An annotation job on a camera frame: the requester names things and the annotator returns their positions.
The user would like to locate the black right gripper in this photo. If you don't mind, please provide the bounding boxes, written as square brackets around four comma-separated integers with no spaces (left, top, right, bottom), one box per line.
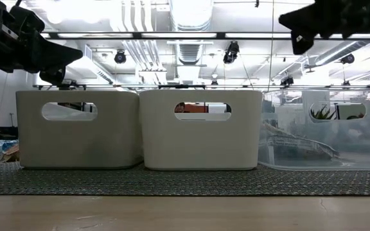
[279,0,370,55]

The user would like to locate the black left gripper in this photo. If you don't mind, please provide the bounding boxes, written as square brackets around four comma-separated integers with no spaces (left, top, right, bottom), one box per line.
[0,6,84,86]

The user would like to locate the green orange granola bar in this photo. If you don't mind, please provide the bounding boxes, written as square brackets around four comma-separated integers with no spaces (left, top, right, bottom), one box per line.
[266,141,337,160]

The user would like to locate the black ceiling track light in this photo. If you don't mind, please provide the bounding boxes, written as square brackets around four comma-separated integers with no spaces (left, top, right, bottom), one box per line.
[222,40,240,64]
[280,75,295,87]
[339,53,355,65]
[114,49,127,64]

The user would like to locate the grey plastic bin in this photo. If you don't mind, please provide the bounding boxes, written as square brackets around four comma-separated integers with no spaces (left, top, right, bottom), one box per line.
[15,89,144,170]

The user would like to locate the small artificial green plant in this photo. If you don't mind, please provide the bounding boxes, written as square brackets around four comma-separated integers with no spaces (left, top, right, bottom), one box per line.
[310,104,337,121]

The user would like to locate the clear plastic bin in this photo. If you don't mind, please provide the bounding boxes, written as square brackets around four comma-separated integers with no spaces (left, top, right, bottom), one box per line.
[258,89,370,171]

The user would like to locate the red office partition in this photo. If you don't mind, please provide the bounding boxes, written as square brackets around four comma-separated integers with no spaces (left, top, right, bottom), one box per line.
[186,104,210,114]

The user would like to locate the white plastic bin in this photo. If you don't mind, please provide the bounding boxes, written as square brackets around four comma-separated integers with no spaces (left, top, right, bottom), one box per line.
[139,89,263,171]

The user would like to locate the dark ribbed placemat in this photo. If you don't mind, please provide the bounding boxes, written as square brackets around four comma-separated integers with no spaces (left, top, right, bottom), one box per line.
[0,161,370,196]

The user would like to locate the black metal frame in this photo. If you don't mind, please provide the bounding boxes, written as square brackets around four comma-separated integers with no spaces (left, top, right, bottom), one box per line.
[32,31,370,90]

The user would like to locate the silver ventilation duct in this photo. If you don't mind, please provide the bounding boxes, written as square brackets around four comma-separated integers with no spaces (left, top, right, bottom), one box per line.
[168,0,215,65]

